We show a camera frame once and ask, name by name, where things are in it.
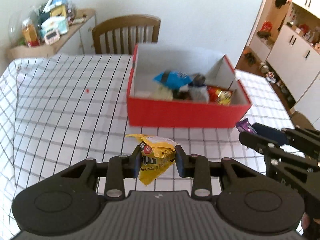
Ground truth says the purple snack bar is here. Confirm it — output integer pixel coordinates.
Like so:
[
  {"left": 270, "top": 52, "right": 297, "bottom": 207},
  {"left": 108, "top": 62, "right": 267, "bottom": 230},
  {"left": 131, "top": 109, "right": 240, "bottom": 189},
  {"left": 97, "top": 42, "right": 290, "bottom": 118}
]
[{"left": 236, "top": 118, "right": 257, "bottom": 134}]

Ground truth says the orange drink bottle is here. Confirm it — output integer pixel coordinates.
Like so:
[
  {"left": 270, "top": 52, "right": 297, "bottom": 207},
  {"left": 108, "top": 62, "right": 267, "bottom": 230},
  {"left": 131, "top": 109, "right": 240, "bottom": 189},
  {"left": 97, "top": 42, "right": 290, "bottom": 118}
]
[{"left": 22, "top": 19, "right": 40, "bottom": 47}]

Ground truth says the red chips bag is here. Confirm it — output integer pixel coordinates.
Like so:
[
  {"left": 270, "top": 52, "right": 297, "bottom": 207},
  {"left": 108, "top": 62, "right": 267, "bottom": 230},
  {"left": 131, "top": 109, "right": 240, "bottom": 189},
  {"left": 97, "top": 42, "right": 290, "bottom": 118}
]
[{"left": 207, "top": 86, "right": 233, "bottom": 106}]

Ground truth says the white storage cabinet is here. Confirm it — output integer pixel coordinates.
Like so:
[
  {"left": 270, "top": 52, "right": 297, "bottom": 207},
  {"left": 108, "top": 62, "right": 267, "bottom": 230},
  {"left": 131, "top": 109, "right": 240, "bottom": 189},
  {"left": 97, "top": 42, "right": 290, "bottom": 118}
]
[{"left": 248, "top": 0, "right": 319, "bottom": 123}]

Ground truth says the white side cabinet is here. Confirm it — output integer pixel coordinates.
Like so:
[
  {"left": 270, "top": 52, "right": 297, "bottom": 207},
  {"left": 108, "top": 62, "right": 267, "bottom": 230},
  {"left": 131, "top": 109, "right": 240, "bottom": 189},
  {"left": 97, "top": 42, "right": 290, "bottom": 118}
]
[{"left": 6, "top": 8, "right": 97, "bottom": 61}]

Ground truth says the brown wooden chair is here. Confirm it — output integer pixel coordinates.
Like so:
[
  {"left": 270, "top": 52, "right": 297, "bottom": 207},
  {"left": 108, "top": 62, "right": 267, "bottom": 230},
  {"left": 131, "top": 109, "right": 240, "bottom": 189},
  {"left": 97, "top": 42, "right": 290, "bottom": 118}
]
[{"left": 92, "top": 14, "right": 161, "bottom": 55}]

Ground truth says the red cardboard box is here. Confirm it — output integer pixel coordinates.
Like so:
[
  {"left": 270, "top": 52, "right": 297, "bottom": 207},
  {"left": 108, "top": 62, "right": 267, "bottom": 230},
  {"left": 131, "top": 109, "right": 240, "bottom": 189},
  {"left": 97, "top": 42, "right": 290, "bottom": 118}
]
[{"left": 126, "top": 43, "right": 252, "bottom": 128}]

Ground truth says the yellow box on cabinet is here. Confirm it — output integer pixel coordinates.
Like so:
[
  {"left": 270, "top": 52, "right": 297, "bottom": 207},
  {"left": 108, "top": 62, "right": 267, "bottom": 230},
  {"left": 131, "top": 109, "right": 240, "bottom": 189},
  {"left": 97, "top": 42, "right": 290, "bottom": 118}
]
[{"left": 50, "top": 4, "right": 67, "bottom": 18}]

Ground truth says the white digital timer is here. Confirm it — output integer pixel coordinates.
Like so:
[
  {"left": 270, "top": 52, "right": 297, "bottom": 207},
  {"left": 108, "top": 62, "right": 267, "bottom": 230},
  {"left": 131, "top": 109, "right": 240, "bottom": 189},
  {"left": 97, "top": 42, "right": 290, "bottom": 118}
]
[{"left": 44, "top": 29, "right": 60, "bottom": 46}]

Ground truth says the blue snack packet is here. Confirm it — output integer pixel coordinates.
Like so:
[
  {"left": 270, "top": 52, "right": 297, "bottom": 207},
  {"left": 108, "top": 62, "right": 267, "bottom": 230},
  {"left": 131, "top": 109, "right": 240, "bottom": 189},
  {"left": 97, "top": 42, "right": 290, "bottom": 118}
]
[{"left": 153, "top": 70, "right": 192, "bottom": 90}]

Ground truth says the green snack packet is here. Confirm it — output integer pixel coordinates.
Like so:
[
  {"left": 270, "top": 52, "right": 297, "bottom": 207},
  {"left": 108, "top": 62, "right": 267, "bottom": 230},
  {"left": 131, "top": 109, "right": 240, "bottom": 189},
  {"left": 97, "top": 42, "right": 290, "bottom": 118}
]
[{"left": 172, "top": 90, "right": 192, "bottom": 100}]

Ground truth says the white and navy snack packet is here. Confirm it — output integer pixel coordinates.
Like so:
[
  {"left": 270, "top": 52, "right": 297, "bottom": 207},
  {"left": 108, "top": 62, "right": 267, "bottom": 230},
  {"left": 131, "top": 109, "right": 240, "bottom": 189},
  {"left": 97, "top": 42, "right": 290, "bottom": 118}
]
[{"left": 188, "top": 86, "right": 210, "bottom": 103}]

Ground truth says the small dark candy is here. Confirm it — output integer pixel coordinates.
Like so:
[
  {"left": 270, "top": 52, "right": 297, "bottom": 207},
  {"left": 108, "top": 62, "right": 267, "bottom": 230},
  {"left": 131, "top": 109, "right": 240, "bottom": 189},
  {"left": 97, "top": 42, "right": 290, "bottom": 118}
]
[{"left": 192, "top": 74, "right": 206, "bottom": 87}]

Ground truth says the white checkered tablecloth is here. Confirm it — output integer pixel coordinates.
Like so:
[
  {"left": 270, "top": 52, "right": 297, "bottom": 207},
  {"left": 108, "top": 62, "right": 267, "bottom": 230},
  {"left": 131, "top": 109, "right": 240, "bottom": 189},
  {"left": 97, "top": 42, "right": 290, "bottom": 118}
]
[{"left": 0, "top": 53, "right": 304, "bottom": 239}]

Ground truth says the pale cream snack packet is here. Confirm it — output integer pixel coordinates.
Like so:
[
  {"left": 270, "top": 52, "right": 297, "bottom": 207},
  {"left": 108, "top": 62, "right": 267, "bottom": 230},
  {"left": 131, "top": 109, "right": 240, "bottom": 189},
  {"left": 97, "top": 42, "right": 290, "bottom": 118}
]
[{"left": 151, "top": 85, "right": 174, "bottom": 101}]

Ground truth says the person's right hand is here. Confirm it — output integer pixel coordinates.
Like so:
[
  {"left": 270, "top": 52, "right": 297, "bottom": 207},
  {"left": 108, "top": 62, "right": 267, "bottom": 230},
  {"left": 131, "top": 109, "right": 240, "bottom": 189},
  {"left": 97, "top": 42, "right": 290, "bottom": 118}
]
[{"left": 302, "top": 213, "right": 319, "bottom": 239}]

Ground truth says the yellow candy bag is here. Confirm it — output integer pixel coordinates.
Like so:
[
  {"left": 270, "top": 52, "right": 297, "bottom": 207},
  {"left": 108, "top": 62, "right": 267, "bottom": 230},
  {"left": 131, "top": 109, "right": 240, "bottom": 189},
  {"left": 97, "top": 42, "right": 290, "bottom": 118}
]
[{"left": 126, "top": 134, "right": 177, "bottom": 186}]

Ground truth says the tissue box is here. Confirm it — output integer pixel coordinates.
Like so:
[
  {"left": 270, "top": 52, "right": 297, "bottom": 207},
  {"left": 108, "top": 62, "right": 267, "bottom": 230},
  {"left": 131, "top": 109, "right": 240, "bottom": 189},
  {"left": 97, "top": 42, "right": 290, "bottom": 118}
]
[{"left": 40, "top": 16, "right": 69, "bottom": 37}]

